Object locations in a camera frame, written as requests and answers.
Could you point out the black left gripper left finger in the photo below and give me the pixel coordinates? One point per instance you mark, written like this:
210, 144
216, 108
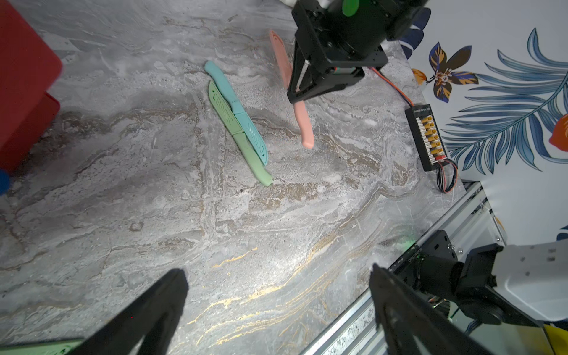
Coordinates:
149, 322

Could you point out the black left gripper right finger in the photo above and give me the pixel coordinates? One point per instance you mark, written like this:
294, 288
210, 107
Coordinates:
410, 324

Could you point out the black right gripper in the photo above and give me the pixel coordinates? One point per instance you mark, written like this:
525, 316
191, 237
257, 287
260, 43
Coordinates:
335, 41

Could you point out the teal ceramic fruit knife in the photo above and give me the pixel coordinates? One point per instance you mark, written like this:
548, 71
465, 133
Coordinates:
238, 110

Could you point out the red drawer cabinet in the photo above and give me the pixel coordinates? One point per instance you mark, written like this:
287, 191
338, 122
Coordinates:
28, 69

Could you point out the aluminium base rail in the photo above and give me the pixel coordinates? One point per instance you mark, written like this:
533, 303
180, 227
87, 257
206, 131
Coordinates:
434, 268

